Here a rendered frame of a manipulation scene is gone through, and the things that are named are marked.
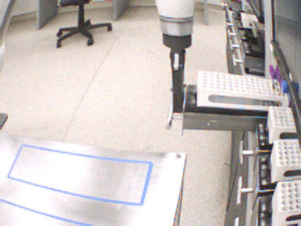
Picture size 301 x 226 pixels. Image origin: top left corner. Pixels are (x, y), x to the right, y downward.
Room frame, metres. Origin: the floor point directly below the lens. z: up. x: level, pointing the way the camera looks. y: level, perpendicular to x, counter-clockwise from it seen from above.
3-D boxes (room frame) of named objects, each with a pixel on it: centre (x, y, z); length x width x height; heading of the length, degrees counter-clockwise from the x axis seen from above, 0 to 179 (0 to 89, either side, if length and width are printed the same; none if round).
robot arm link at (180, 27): (0.96, -0.07, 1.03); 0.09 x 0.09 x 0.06
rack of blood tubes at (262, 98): (0.93, -0.27, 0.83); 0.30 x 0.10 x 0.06; 81
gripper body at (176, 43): (0.96, -0.07, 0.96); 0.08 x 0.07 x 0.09; 171
